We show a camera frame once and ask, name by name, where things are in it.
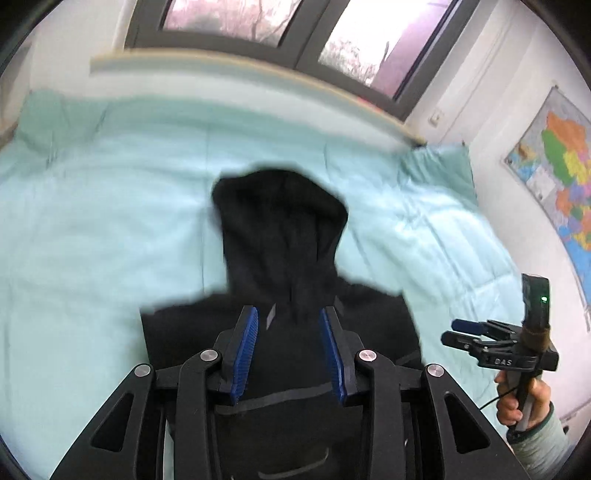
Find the light blue bed blanket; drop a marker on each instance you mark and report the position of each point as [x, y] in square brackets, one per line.
[115, 221]

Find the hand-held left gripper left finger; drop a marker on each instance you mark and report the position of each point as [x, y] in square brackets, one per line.
[244, 357]

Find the dark framed window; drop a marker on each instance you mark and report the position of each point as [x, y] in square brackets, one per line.
[304, 32]

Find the white wall socket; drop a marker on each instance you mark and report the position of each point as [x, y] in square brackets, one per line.
[434, 118]

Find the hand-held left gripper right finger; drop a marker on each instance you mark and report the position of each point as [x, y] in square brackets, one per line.
[335, 357]

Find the black hoodie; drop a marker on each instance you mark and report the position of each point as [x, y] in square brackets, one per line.
[286, 258]

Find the colourful wall map poster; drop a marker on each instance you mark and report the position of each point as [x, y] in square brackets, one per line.
[561, 175]

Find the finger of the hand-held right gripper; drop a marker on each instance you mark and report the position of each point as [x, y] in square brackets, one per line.
[466, 326]
[459, 340]

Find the teal pillow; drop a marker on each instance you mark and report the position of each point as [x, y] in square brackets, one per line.
[438, 173]
[44, 117]

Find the beige bed headboard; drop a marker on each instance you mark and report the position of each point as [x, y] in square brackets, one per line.
[258, 78]

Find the person's right hand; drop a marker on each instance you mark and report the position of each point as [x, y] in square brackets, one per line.
[508, 406]

